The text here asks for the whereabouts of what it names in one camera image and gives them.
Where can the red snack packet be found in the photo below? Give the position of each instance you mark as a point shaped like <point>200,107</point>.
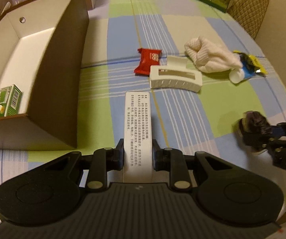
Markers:
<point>149,57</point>

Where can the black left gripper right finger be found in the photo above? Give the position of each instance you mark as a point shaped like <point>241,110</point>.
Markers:
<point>173,161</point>

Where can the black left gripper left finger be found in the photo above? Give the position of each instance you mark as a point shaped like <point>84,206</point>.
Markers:
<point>101,162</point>

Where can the blue tube white cap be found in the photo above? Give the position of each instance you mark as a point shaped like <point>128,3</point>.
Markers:
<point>238,75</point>

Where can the yellow snack packet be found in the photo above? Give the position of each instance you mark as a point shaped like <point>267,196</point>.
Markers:
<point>251,63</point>

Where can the long white ointment box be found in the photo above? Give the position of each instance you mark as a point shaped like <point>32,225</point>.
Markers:
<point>138,159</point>

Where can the green white medicine box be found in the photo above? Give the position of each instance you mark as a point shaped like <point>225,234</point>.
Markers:
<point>10,99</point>

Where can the large brown cardboard box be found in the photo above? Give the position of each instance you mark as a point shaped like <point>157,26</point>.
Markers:
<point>41,47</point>

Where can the white knitted cloth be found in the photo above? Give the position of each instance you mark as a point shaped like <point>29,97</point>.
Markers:
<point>209,57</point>

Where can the white plastic hair claw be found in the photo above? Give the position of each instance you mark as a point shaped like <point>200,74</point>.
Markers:
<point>175,75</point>

